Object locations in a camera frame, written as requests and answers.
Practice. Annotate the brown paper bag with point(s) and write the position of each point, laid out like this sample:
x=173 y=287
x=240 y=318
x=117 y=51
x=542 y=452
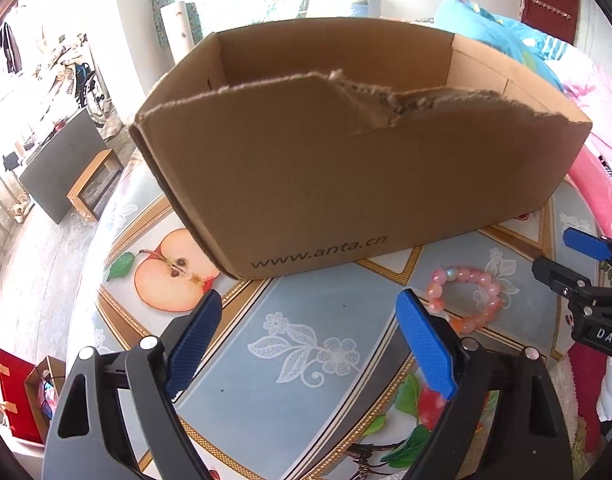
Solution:
x=36 y=385

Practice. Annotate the light pink quilt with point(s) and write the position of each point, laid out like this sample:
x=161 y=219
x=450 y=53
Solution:
x=595 y=90

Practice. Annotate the hanging dark clothes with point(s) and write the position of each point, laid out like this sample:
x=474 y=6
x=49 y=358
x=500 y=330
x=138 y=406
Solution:
x=8 y=47

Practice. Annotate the red gift bag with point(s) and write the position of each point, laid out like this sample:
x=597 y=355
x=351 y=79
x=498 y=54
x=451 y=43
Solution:
x=16 y=400

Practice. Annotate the brown cardboard box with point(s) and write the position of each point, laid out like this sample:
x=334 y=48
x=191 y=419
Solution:
x=336 y=185

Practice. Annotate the large blue water jug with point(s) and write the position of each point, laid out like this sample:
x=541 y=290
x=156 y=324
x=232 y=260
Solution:
x=355 y=0

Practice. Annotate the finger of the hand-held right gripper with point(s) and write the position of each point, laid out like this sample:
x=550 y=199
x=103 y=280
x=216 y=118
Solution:
x=555 y=275
x=585 y=242

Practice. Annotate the blue patterned quilt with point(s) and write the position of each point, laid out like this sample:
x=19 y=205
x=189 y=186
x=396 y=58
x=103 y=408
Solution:
x=500 y=35

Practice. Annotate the wheelchair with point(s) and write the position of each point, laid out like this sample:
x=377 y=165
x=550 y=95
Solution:
x=93 y=95

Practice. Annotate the white paper roll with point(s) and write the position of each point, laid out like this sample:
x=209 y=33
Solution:
x=178 y=30

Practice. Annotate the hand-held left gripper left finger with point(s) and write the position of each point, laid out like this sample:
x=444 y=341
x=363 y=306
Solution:
x=193 y=345

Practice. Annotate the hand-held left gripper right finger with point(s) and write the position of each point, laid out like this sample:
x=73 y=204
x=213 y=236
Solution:
x=425 y=345

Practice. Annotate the pair of beige shoes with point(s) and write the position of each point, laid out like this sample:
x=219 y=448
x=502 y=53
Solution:
x=21 y=210

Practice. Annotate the pink floral blanket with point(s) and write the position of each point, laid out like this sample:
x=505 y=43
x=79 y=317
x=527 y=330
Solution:
x=605 y=200

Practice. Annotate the dark grey board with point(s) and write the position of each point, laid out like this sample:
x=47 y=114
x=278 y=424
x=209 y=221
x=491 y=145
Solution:
x=61 y=165

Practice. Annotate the wooden stool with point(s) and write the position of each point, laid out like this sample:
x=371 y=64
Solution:
x=88 y=172

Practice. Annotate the pile of household clutter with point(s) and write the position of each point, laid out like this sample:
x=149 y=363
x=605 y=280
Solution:
x=66 y=55

